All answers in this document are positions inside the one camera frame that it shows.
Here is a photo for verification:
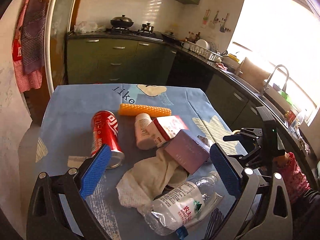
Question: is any red soda can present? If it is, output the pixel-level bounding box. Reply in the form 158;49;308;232
90;110;125;168

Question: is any white plastic bag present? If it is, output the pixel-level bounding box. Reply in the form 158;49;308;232
73;21;98;33

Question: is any person's right forearm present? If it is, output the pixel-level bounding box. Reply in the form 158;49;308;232
277;152;317;204

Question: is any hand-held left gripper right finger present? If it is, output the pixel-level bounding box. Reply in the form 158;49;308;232
209;143;293;240

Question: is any person's right hand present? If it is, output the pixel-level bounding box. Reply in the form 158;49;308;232
272;152;292;167

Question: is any person's dark jacket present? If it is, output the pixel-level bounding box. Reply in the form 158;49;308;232
287;189;320;240

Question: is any small white packet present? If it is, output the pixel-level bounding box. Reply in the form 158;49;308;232
67;155;90;168

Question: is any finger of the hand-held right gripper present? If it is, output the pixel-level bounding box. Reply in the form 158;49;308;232
226;142;263;167
223;127;262;142

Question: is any clear plastic water bottle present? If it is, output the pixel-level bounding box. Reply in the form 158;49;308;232
142;171;223;238

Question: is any black kitchen countertop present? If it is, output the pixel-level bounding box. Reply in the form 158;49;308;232
66;30;313;155

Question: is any beige cutting board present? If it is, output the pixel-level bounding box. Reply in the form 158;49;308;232
240;57;270;88

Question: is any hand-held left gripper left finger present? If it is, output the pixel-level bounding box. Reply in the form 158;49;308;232
26;144;112;240

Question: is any purple checked apron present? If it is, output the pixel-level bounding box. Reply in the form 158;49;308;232
21;0;48;74

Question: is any purple cardboard box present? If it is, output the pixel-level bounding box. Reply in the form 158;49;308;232
164;129;210;175

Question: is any green soap bottle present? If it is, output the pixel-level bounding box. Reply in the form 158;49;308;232
280;90;293;105

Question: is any red checked apron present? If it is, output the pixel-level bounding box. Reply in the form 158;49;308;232
12;0;43;93

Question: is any steel faucet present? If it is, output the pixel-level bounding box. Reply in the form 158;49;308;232
260;65;290;95

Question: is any white dish rack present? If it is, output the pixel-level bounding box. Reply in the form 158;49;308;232
187;39;223;62

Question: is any gas stove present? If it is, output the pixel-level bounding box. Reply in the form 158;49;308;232
106;27;157;35

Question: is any red and white medicine box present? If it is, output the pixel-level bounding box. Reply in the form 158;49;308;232
147;115;189;147

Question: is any small silver packet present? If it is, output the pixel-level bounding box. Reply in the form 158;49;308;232
197;135;213;147

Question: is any green kitchen cabinet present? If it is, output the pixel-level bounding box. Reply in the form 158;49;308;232
66;36;265;133

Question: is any white pill bottle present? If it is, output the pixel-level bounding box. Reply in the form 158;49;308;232
135;113;157;150

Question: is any black frying pan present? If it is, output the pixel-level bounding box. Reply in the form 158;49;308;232
161;32;180;42

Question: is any cluster of sauce bottles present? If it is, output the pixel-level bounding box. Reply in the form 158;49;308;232
186;31;202;42

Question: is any orange foam net sleeve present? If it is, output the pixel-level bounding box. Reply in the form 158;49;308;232
118;103;172;117

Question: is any kitchen window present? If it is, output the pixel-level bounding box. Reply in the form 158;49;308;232
227;0;320;128

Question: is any black wok with lid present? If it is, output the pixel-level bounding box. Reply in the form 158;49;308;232
110;15;134;28

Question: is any blue printed tablecloth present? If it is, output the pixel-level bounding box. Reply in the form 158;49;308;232
35;84;248;240

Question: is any white paper towel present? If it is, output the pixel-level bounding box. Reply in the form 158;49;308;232
116;149;187;209

